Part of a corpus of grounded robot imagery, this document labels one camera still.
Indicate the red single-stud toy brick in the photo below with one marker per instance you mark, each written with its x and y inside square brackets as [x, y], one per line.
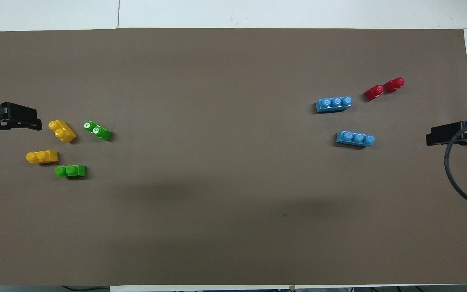
[374, 93]
[394, 85]

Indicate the green two-stud toy brick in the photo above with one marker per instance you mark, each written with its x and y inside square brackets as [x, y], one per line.
[98, 130]
[71, 171]

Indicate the brown paper table mat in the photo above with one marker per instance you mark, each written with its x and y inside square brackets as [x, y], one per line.
[225, 162]

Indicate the blue three-stud toy brick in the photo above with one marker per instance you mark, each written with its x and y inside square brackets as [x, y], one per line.
[333, 104]
[354, 138]

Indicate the yellow two-stud toy brick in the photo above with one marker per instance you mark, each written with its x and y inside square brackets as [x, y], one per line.
[42, 156]
[63, 131]

